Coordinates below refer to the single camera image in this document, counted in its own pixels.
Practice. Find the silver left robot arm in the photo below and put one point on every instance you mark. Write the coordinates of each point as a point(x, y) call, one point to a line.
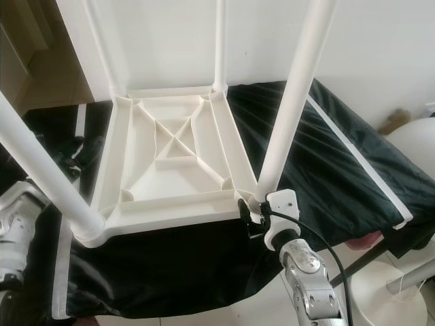
point(20, 231)

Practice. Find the pink slipper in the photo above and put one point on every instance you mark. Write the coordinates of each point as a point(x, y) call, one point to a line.
point(366, 239)

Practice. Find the black metal stand leg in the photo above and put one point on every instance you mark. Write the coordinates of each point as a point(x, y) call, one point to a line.
point(374, 258)

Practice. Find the white round object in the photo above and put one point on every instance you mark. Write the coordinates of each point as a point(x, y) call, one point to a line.
point(414, 142)

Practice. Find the white standing fan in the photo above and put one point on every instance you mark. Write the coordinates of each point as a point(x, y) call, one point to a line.
point(394, 295)

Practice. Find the brown object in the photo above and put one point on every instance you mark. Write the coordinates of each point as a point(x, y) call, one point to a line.
point(395, 121)

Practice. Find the cream plastic table top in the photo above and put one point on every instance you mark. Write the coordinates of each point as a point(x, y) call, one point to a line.
point(177, 183)

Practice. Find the black table cloth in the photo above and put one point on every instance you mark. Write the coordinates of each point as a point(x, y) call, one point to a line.
point(346, 156)

